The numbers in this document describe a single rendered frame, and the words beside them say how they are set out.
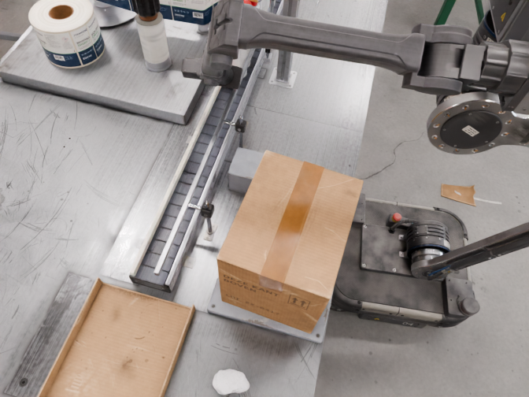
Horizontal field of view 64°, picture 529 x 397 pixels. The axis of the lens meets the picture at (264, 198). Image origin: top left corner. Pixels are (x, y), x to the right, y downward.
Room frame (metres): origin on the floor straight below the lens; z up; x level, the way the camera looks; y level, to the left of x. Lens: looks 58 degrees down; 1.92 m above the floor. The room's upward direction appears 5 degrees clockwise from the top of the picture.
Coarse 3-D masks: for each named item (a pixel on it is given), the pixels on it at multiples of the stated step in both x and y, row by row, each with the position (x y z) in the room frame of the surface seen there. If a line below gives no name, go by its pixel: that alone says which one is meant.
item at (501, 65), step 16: (528, 32) 0.62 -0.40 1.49; (496, 48) 0.59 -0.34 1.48; (512, 48) 0.58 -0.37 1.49; (528, 48) 0.58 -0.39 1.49; (496, 64) 0.56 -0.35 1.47; (512, 64) 0.56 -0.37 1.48; (528, 64) 0.56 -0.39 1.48; (480, 80) 0.56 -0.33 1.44; (496, 80) 0.55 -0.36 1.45; (512, 80) 0.55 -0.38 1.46; (528, 80) 0.54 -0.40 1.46; (512, 96) 0.55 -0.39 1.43
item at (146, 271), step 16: (224, 96) 1.02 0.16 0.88; (240, 96) 1.03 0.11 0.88; (208, 128) 0.88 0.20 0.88; (224, 128) 0.89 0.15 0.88; (208, 144) 0.81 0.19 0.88; (192, 160) 0.75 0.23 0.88; (208, 160) 0.75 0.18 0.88; (192, 176) 0.69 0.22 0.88; (208, 176) 0.70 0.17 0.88; (176, 192) 0.63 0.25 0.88; (176, 208) 0.58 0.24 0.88; (160, 224) 0.52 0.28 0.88; (160, 240) 0.48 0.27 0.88; (176, 240) 0.48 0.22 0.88; (144, 256) 0.43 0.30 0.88; (160, 256) 0.43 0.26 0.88; (144, 272) 0.39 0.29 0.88
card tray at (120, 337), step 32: (96, 288) 0.34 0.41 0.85; (96, 320) 0.27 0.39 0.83; (128, 320) 0.27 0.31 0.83; (160, 320) 0.28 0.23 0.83; (64, 352) 0.18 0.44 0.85; (96, 352) 0.19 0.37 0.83; (128, 352) 0.20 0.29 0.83; (160, 352) 0.20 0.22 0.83; (64, 384) 0.11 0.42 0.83; (96, 384) 0.12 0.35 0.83; (128, 384) 0.13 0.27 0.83; (160, 384) 0.13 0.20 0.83
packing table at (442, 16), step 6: (450, 0) 2.39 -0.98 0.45; (480, 0) 2.83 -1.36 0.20; (444, 6) 2.39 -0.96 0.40; (450, 6) 2.39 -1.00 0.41; (480, 6) 2.75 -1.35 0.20; (444, 12) 2.39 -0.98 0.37; (480, 12) 2.69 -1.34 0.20; (438, 18) 2.39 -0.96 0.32; (444, 18) 2.39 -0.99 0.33; (480, 18) 2.62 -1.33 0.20; (438, 24) 2.39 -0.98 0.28
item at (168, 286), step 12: (252, 72) 1.15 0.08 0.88; (252, 84) 1.11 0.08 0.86; (240, 108) 0.98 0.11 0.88; (228, 132) 0.87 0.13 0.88; (228, 144) 0.84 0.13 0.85; (216, 168) 0.73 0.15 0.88; (204, 192) 0.64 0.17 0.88; (192, 228) 0.52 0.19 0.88; (180, 252) 0.45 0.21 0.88; (180, 264) 0.43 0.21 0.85; (132, 276) 0.37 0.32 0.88; (168, 276) 0.38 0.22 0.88; (156, 288) 0.36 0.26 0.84; (168, 288) 0.35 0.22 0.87
